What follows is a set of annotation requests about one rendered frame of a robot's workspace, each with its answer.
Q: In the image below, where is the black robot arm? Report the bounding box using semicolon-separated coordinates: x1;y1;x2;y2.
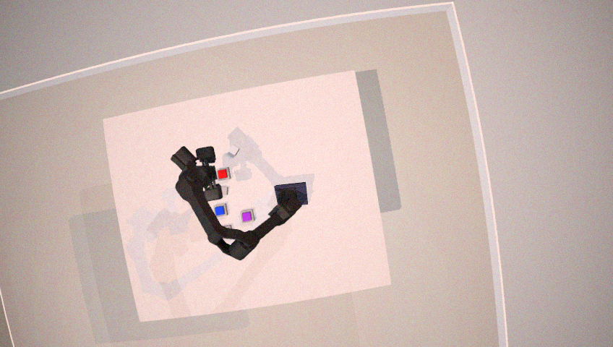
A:
170;146;302;260

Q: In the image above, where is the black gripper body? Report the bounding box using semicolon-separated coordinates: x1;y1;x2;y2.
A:
196;146;223;202

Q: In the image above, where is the red button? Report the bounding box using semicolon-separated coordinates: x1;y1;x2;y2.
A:
216;167;231;181

